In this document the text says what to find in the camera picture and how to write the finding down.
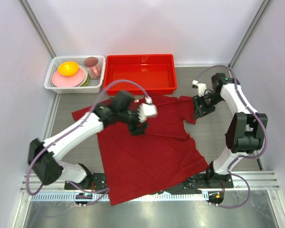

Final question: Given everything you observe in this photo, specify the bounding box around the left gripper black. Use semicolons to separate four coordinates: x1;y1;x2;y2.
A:
118;104;149;136

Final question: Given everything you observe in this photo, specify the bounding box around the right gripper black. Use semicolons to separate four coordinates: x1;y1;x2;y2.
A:
191;92;224;120

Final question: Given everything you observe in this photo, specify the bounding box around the red t-shirt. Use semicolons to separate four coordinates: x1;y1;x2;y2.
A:
71;95;209;206

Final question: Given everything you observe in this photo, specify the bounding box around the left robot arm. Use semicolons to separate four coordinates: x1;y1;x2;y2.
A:
28;91;157;190

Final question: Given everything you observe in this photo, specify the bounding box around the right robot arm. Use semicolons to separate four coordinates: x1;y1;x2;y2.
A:
192;73;268;188

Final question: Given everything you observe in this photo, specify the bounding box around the red plastic bin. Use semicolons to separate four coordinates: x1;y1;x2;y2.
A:
103;54;177;95

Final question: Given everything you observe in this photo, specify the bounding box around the green plate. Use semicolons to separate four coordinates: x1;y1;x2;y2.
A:
81;74;90;87

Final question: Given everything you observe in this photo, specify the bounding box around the pink translucent cup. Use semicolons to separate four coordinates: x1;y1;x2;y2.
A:
84;57;101;79

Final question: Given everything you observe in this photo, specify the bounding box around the white plastic basket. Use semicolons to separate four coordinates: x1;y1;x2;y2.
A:
44;55;106;94

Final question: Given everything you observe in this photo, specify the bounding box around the pink plate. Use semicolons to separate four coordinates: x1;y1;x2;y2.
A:
52;66;88;88

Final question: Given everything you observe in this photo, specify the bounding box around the orange bowl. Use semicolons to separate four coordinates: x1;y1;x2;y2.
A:
58;61;79;77

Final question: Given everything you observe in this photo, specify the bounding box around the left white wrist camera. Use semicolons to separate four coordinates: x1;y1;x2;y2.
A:
137;96;158;123

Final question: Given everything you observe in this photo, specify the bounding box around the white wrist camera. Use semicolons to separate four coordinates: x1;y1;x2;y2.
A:
137;96;158;123
192;80;207;97

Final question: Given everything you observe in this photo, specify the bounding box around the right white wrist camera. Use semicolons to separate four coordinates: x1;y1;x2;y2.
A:
192;80;207;97

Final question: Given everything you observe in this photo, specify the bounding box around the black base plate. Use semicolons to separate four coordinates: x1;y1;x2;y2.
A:
64;171;235;193

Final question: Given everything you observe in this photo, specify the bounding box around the aluminium frame rail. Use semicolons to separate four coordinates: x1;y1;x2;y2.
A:
29;171;280;192

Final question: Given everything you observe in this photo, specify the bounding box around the white slotted cable duct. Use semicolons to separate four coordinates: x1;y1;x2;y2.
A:
31;191;209;202

